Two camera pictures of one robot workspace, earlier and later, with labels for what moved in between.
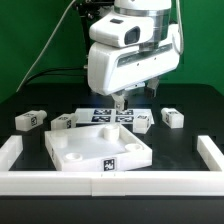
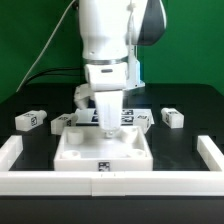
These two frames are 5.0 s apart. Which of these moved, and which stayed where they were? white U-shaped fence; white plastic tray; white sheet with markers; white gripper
Moved: white gripper; white plastic tray
Stayed: white sheet with markers; white U-shaped fence
